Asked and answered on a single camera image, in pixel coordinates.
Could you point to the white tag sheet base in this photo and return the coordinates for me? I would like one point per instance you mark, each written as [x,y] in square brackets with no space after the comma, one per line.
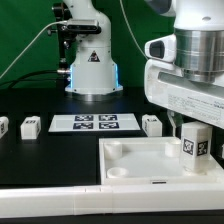
[93,122]

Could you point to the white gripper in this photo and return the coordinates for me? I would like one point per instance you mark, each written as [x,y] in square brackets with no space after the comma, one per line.
[185,74]

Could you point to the white square table top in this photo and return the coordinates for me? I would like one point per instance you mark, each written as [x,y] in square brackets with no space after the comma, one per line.
[156,160]

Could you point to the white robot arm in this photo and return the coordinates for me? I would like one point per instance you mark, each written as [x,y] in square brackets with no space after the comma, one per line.
[93,73]

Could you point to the white L-shaped obstacle fence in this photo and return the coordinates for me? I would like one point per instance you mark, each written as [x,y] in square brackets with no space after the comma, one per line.
[62,201]

